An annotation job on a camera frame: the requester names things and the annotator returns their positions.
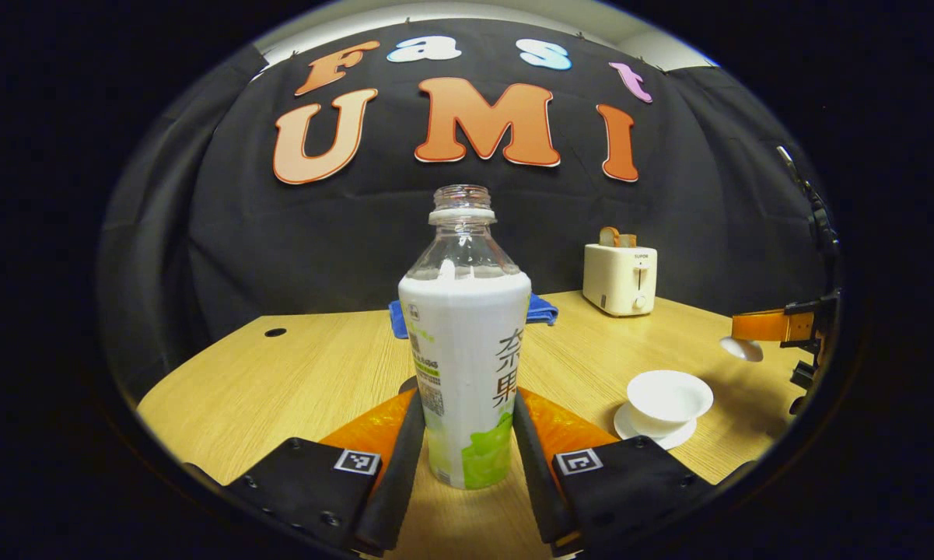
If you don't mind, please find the white saucer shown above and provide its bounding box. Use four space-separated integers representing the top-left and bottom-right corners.
614 402 698 450

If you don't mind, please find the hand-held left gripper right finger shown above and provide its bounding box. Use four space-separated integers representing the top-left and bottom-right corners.
513 389 755 558

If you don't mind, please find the white green label water bottle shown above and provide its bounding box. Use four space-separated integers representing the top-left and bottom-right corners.
398 184 532 491

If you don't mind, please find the blue folded towel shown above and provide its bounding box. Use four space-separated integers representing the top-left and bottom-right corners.
389 293 558 340

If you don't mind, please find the white teacup lid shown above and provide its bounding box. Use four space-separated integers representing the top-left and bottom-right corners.
719 336 764 363

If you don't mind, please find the cream toaster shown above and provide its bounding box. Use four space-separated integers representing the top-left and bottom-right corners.
582 243 658 317

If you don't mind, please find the black metal stand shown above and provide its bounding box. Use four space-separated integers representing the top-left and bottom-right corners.
776 145 839 257

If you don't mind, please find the black backdrop cloth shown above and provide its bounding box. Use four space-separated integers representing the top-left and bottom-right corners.
97 17 845 405

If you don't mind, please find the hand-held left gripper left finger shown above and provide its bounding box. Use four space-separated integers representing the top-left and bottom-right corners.
183 387 427 558

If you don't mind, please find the white teacup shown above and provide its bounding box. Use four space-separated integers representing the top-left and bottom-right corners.
628 370 714 436

